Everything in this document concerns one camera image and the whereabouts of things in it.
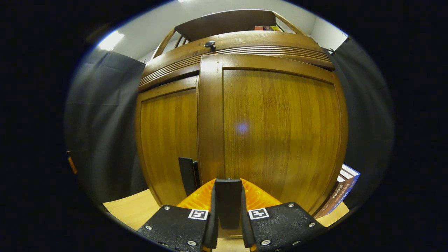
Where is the wooden cabinet drawer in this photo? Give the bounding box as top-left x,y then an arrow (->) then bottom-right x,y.
138,31 -> 335,92

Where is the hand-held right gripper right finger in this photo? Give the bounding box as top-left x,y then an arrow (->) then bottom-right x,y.
240,178 -> 328,252

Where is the brown spine book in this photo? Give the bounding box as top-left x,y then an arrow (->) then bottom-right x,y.
314,168 -> 350,219

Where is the wooden double-door shoe cabinet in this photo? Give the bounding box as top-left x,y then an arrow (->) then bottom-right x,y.
135,9 -> 349,239

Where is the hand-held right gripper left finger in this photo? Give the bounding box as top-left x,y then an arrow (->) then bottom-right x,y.
137,178 -> 219,252

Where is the blue and white book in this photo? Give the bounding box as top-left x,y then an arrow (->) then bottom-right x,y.
329,164 -> 361,215

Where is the wooden cabinet door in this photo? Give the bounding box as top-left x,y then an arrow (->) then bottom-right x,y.
197,53 -> 349,239
135,75 -> 201,207

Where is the small ceiling light panel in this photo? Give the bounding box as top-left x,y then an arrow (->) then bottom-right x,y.
98,31 -> 125,51

